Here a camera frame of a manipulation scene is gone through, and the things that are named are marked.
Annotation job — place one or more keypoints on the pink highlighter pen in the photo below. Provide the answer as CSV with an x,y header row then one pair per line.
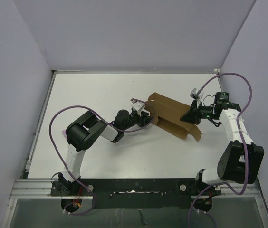
x,y
64,134

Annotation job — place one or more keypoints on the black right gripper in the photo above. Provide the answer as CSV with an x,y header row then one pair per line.
x,y
192,115

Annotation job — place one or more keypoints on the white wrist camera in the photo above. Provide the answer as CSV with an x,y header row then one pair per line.
x,y
138,106
196,95

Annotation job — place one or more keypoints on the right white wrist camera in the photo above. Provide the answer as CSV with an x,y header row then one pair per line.
x,y
196,95

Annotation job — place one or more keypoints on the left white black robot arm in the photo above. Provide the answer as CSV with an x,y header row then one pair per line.
x,y
83,133

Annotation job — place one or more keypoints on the brown cardboard box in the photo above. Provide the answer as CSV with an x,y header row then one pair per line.
x,y
167,113

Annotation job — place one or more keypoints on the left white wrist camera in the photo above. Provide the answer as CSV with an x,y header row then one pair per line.
x,y
138,106

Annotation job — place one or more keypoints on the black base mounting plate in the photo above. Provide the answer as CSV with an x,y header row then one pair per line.
x,y
135,193

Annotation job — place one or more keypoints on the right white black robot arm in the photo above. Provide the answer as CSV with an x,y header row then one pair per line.
x,y
242,158

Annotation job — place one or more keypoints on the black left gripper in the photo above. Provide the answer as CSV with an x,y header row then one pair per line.
x,y
143,119

